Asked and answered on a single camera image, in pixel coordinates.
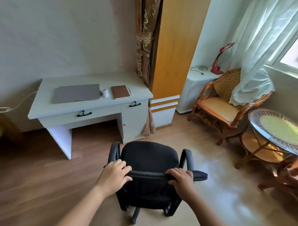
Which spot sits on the person's left forearm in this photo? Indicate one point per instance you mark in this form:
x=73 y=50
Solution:
x=83 y=209

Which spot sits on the brown notebook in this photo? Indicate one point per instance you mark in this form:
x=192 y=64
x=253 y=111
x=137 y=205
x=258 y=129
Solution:
x=120 y=92

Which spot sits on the red desk lamp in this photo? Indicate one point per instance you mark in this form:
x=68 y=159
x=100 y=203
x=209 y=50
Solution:
x=216 y=69

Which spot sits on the brown patterned curtain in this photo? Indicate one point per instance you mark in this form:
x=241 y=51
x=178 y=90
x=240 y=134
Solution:
x=145 y=46

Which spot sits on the person's right hand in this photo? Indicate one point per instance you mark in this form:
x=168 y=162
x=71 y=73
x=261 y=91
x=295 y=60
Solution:
x=184 y=184

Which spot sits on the person's right forearm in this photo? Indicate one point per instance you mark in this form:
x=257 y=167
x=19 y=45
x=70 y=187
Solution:
x=202 y=211

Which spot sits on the white checked curtain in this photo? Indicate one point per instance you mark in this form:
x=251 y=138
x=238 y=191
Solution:
x=256 y=58

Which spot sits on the white mouse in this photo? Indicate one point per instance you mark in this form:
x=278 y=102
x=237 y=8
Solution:
x=105 y=93

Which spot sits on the orange wicker armchair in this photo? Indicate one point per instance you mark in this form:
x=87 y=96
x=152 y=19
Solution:
x=218 y=109
x=286 y=181

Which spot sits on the white cabinet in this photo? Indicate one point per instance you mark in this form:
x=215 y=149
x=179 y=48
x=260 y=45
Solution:
x=191 y=93

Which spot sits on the white desk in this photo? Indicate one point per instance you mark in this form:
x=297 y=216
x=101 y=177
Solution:
x=44 y=102

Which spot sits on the green window frame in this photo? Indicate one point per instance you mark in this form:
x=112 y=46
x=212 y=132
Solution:
x=277 y=67

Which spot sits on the round glass wicker table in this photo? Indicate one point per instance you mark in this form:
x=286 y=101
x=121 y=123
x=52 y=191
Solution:
x=277 y=125

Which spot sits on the silver laptop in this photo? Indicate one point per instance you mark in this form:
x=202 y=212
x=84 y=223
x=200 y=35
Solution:
x=76 y=93

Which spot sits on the person's left hand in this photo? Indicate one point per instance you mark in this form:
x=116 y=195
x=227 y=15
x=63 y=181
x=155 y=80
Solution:
x=114 y=177

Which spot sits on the black office chair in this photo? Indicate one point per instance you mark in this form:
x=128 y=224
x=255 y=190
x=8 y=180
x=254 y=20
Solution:
x=149 y=156

